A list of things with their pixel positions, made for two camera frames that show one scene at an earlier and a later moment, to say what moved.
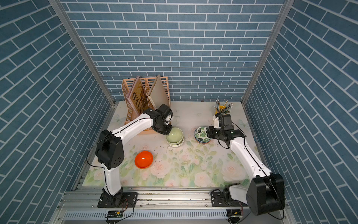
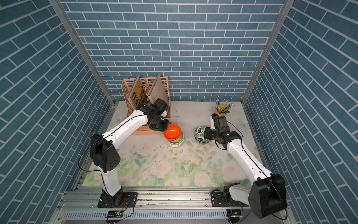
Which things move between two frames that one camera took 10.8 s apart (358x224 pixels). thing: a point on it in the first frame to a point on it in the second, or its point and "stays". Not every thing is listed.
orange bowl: x=143 y=159 to x=173 y=132
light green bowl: x=175 y=136 stays
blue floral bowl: x=202 y=142 stays
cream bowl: x=175 y=144 stays
